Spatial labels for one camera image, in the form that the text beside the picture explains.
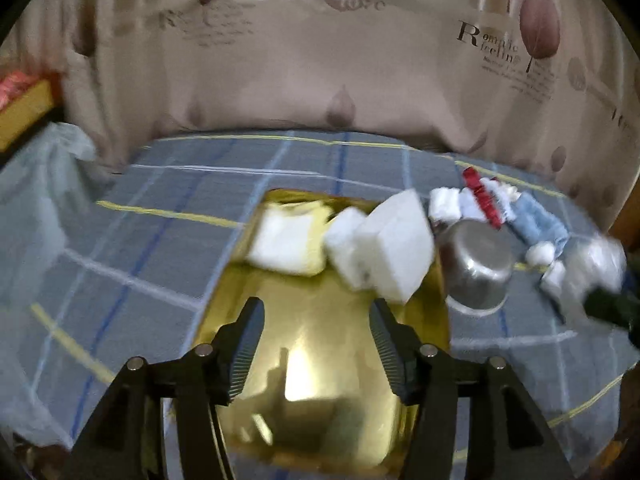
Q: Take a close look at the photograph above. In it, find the yellow box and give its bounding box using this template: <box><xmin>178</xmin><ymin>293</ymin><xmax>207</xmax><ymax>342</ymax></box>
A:
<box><xmin>0</xmin><ymin>77</ymin><xmax>63</xmax><ymax>153</ymax></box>

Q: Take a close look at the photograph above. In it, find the shiny gold tray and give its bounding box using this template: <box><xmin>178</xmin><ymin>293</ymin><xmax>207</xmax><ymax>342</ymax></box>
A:
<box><xmin>170</xmin><ymin>188</ymin><xmax>451</xmax><ymax>478</ymax></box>

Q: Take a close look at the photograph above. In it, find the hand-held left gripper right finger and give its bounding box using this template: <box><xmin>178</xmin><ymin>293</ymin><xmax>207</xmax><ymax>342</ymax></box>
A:
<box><xmin>369</xmin><ymin>297</ymin><xmax>576</xmax><ymax>480</ymax></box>

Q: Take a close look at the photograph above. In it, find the red bag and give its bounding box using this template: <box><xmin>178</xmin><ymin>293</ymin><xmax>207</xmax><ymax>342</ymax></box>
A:
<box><xmin>0</xmin><ymin>72</ymin><xmax>38</xmax><ymax>106</ymax></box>

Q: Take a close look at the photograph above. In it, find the white plush ball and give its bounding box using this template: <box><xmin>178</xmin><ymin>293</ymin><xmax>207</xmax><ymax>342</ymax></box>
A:
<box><xmin>540</xmin><ymin>235</ymin><xmax>628</xmax><ymax>311</ymax></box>

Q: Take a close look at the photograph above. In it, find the translucent plastic sheet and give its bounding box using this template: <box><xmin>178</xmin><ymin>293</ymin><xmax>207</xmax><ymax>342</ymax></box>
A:
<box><xmin>0</xmin><ymin>122</ymin><xmax>98</xmax><ymax>441</ymax></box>

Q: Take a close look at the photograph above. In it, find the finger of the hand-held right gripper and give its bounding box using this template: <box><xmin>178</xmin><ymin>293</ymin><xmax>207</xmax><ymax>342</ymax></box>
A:
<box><xmin>584</xmin><ymin>285</ymin><xmax>640</xmax><ymax>351</ymax></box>

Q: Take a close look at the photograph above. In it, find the small white foam block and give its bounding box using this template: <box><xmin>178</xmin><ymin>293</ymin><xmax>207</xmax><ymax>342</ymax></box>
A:
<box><xmin>324</xmin><ymin>207</ymin><xmax>373</xmax><ymax>291</ymax></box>

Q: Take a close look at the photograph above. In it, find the steel bowl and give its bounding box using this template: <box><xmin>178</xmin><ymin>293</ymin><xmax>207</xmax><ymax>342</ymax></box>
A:
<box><xmin>437</xmin><ymin>219</ymin><xmax>516</xmax><ymax>312</ymax></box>

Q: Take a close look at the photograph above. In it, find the white fluffy cloth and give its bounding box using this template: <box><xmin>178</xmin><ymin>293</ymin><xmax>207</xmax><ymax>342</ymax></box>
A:
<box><xmin>429</xmin><ymin>187</ymin><xmax>466</xmax><ymax>225</ymax></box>

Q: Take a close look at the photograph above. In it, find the beige printed curtain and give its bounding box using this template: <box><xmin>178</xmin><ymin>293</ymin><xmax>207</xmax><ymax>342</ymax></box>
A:
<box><xmin>60</xmin><ymin>0</ymin><xmax>640</xmax><ymax>233</ymax></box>

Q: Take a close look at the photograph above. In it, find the large white foam block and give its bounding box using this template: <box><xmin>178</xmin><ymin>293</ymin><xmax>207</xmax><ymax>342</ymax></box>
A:
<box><xmin>354</xmin><ymin>190</ymin><xmax>435</xmax><ymax>305</ymax></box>

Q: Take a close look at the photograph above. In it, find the red and white plush toy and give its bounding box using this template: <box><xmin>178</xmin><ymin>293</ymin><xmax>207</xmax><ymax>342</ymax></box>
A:
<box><xmin>461</xmin><ymin>167</ymin><xmax>518</xmax><ymax>231</ymax></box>

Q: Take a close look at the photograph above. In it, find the grey plaid bedsheet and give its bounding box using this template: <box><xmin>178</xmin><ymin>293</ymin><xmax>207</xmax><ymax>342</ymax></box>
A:
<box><xmin>0</xmin><ymin>130</ymin><xmax>631</xmax><ymax>480</ymax></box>

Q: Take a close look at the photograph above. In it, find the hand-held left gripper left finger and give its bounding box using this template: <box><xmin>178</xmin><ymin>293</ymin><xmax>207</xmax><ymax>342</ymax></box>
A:
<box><xmin>62</xmin><ymin>297</ymin><xmax>266</xmax><ymax>480</ymax></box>

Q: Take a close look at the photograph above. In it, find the light blue towel cloth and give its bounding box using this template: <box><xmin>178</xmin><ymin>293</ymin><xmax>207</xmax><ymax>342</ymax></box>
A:
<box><xmin>507</xmin><ymin>195</ymin><xmax>571</xmax><ymax>256</ymax></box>

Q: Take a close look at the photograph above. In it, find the flat white foam piece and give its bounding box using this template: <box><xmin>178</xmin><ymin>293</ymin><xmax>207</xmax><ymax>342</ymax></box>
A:
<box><xmin>246</xmin><ymin>201</ymin><xmax>333</xmax><ymax>277</ymax></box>

